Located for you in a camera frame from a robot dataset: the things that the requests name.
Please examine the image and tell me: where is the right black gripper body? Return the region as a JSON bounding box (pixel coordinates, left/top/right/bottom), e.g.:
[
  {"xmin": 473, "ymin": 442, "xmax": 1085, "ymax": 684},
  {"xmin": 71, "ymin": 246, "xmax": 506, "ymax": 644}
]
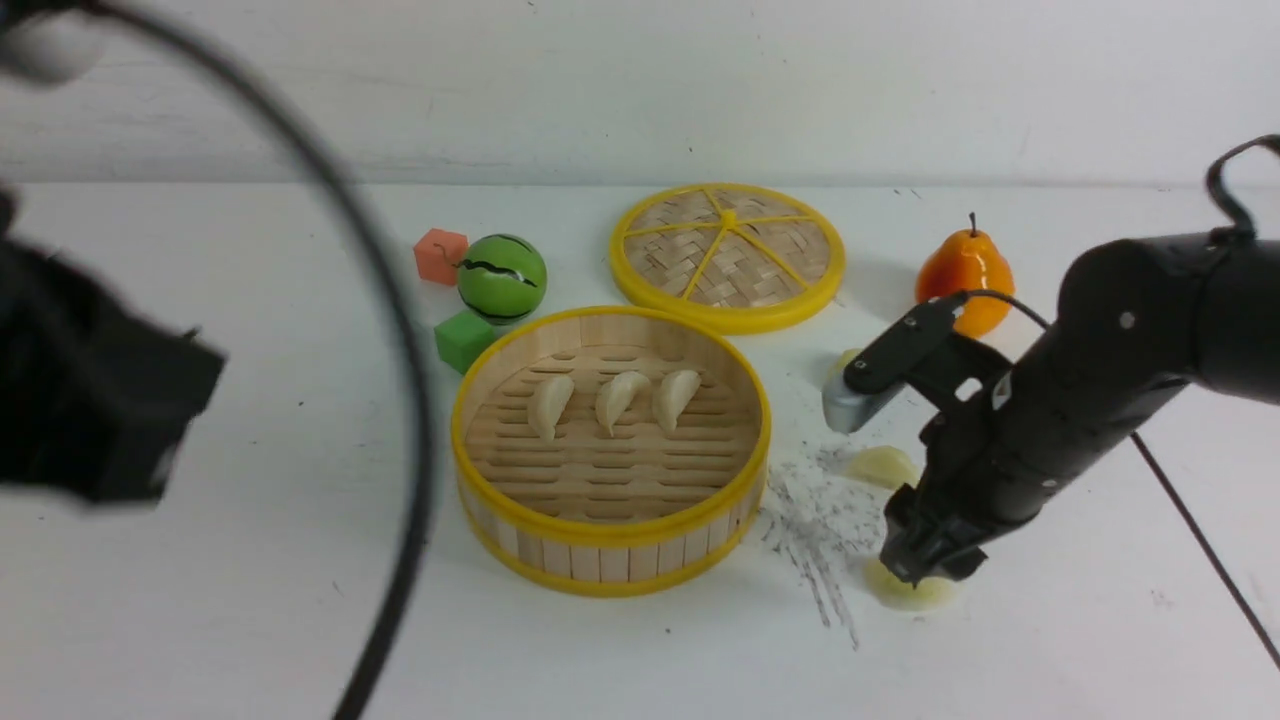
[{"xmin": 879, "ymin": 486, "xmax": 1000, "ymax": 585}]

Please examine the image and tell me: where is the greenish dumpling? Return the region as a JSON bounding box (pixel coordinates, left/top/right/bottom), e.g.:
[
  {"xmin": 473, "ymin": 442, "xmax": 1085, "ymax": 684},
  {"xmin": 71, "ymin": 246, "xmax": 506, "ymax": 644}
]
[
  {"xmin": 846, "ymin": 445, "xmax": 922, "ymax": 492},
  {"xmin": 861, "ymin": 559, "xmax": 960, "ymax": 614},
  {"xmin": 823, "ymin": 347, "xmax": 861, "ymax": 384}
]

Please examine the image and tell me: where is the white dumpling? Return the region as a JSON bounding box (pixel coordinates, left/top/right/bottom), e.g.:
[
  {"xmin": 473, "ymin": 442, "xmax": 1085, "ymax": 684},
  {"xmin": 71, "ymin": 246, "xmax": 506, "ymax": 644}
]
[
  {"xmin": 527, "ymin": 374, "xmax": 575, "ymax": 443},
  {"xmin": 652, "ymin": 369, "xmax": 701, "ymax": 434},
  {"xmin": 595, "ymin": 370, "xmax": 652, "ymax": 438}
]

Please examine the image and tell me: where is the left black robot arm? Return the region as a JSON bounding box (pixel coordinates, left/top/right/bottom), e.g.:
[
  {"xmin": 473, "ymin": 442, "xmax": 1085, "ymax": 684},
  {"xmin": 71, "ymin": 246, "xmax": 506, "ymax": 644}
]
[{"xmin": 1, "ymin": 190, "xmax": 227, "ymax": 506}]

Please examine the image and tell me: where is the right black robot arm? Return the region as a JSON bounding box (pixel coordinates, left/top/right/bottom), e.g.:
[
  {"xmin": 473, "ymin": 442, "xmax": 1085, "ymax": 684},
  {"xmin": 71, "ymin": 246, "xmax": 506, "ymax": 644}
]
[{"xmin": 879, "ymin": 236, "xmax": 1279, "ymax": 584}]

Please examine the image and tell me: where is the yellow woven steamer lid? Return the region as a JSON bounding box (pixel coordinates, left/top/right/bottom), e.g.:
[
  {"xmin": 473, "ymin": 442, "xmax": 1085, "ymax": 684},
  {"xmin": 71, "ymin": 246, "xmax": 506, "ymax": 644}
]
[{"xmin": 608, "ymin": 183, "xmax": 847, "ymax": 334}]

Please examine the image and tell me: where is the yellow bamboo steamer tray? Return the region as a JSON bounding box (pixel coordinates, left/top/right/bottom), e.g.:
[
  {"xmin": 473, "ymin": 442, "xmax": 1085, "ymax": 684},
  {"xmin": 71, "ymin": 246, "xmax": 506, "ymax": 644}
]
[{"xmin": 451, "ymin": 306, "xmax": 772, "ymax": 597}]

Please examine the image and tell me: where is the orange toy pear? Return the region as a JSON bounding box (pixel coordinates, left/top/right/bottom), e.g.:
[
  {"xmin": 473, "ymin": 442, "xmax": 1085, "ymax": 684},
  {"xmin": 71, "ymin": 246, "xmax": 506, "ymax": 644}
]
[{"xmin": 914, "ymin": 211, "xmax": 1016, "ymax": 340}]

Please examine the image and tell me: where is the green toy watermelon ball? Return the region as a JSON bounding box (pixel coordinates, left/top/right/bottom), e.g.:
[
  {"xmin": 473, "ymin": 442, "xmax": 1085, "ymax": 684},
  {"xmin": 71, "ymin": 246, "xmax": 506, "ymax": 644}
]
[{"xmin": 457, "ymin": 234, "xmax": 548, "ymax": 325}]

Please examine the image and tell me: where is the green foam cube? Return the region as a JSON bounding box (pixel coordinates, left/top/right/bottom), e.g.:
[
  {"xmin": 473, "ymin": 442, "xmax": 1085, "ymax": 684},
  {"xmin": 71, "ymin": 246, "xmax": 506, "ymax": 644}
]
[{"xmin": 433, "ymin": 310, "xmax": 498, "ymax": 375}]

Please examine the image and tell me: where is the orange foam cube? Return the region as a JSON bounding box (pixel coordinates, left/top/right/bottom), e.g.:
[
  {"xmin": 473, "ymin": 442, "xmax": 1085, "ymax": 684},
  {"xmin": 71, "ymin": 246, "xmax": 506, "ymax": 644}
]
[{"xmin": 413, "ymin": 228, "xmax": 470, "ymax": 287}]

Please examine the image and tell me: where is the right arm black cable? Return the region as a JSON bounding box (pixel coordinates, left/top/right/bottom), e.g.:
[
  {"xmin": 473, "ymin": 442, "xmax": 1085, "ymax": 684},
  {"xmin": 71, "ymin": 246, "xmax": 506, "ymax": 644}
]
[{"xmin": 955, "ymin": 133, "xmax": 1280, "ymax": 671}]

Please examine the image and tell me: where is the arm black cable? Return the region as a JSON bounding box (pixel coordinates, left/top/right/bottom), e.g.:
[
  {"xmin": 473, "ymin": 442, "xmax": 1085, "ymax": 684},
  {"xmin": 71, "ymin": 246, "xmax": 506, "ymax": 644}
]
[
  {"xmin": 955, "ymin": 133, "xmax": 1280, "ymax": 671},
  {"xmin": 0, "ymin": 0, "xmax": 438, "ymax": 720}
]

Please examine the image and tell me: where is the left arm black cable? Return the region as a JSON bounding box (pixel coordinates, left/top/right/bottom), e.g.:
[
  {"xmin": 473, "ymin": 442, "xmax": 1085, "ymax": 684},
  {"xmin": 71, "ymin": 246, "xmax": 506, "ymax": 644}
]
[{"xmin": 0, "ymin": 0, "xmax": 438, "ymax": 720}]

